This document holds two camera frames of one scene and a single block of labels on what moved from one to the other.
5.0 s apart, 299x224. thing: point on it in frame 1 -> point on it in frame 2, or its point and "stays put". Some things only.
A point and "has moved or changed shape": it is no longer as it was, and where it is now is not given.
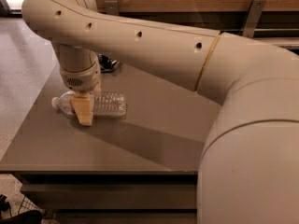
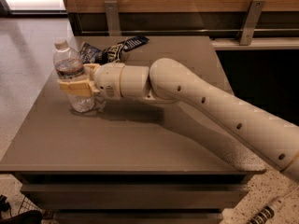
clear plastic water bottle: (104, 104) has moved or changed shape
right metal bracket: (254, 13) stays put
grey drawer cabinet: (136, 168) stays put
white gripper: (81, 80) -> (107, 79)
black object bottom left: (32, 217) stays put
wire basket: (28, 205) stays put
